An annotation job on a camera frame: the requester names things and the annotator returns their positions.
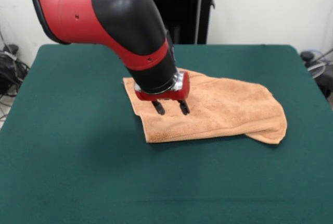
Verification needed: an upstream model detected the black cable bundle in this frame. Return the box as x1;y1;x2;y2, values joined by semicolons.
0;43;31;105

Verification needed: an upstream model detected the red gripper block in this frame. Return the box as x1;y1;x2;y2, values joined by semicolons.
134;71;191;116

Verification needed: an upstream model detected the tan terry towel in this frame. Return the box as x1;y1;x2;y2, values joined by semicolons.
122;69;288;145

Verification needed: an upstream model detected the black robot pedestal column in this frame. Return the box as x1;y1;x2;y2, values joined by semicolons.
126;0;217;45

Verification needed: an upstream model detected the dark green table cloth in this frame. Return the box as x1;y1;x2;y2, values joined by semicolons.
0;43;333;224

